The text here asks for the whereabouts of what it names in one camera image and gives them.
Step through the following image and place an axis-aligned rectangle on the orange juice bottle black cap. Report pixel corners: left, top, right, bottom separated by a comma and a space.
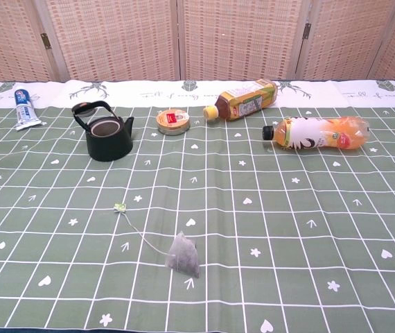
262, 116, 372, 151

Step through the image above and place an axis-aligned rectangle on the round tin orange label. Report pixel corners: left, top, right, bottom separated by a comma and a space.
155, 108, 191, 135

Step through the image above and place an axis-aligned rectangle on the white blue toothpaste tube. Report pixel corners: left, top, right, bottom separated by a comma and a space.
12, 88, 42, 132

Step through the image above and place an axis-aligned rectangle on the pyramid tea bag with string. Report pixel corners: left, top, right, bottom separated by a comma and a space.
113, 203, 201, 280

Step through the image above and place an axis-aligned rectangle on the tea bottle yellow cap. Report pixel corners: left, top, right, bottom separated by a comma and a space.
202, 78, 278, 122

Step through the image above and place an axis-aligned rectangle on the woven folding screen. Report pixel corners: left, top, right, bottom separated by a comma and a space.
0, 0, 395, 84

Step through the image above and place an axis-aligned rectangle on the black teapot with handle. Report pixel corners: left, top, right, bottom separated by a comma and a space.
71, 100, 135, 162

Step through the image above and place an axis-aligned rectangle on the green checked tablecloth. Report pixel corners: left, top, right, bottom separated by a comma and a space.
0, 79, 395, 333

